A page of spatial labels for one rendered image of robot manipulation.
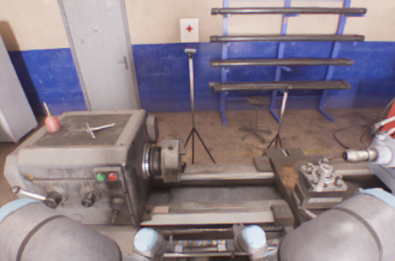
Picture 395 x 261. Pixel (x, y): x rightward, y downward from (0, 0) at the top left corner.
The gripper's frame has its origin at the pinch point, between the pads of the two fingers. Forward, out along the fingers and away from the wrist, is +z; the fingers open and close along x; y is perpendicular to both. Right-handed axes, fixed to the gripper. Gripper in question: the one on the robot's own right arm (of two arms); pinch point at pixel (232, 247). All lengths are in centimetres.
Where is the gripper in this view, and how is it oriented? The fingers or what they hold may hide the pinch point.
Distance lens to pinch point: 131.8
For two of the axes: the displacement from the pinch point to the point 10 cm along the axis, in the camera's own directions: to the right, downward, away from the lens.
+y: 1.3, 8.0, -5.8
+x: 9.8, -0.1, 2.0
